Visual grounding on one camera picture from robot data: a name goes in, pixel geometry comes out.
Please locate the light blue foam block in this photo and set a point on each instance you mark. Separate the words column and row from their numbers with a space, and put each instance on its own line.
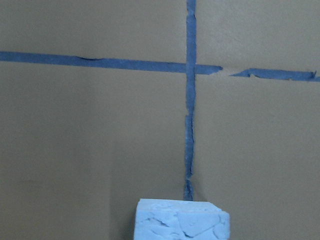
column 166, row 219

